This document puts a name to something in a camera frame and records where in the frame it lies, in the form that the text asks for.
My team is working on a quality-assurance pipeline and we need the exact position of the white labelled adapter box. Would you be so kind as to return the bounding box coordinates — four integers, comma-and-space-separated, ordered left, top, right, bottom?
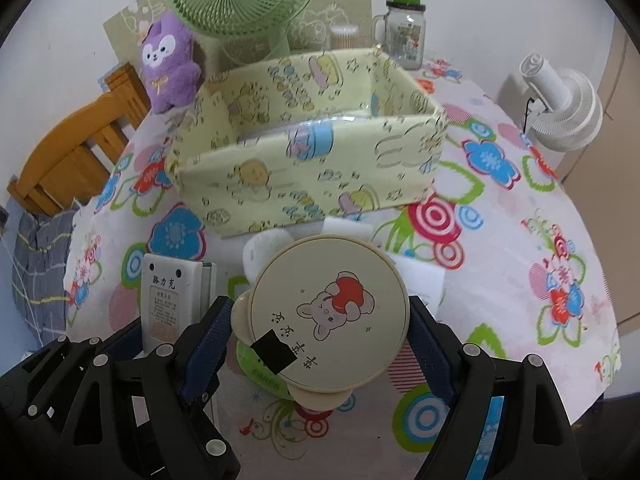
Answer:
141, 254, 217, 354

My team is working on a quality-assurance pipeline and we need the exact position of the white 45W charger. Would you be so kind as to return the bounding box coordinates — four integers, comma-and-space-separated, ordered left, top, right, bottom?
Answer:
386, 252, 445, 318

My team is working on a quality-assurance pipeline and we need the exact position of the round cream bear-print case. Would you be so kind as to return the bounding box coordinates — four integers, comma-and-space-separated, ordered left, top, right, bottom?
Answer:
231, 235, 410, 412

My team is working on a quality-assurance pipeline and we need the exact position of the grey plaid cloth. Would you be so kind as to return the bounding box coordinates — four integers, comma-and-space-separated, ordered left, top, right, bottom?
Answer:
12, 209, 75, 348

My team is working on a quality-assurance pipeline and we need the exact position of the floral tablecloth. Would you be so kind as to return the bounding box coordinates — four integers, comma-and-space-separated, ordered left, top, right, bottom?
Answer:
64, 61, 622, 479

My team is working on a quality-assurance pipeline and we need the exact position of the green round object under case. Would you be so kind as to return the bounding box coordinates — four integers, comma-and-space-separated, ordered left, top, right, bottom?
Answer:
235, 341, 292, 400

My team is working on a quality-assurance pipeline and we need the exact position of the orange wooden chair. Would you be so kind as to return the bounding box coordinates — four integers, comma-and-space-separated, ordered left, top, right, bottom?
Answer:
6, 63, 151, 216

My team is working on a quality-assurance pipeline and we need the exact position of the white square charger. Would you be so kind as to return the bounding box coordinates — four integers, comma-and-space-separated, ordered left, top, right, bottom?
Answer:
320, 217, 373, 242

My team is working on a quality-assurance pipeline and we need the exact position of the white small fan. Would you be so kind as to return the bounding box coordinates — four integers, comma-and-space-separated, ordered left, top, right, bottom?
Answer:
520, 53, 603, 153

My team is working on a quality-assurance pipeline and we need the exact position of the yellow cartoon fabric storage box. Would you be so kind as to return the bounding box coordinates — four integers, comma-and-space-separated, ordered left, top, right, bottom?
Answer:
165, 48, 447, 237

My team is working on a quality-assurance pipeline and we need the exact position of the purple plush rabbit toy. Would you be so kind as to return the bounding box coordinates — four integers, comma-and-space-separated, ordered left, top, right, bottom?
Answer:
140, 11, 202, 114

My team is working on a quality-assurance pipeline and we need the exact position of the glass mason jar mug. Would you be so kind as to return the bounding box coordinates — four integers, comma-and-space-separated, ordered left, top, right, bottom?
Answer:
371, 0, 426, 70

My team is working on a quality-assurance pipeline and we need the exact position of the cotton swab container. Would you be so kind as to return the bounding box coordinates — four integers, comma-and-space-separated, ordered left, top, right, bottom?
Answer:
329, 24, 359, 50

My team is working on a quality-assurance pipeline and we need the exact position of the beige cartoon board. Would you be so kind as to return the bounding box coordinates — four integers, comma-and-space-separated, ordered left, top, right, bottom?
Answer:
103, 0, 372, 66

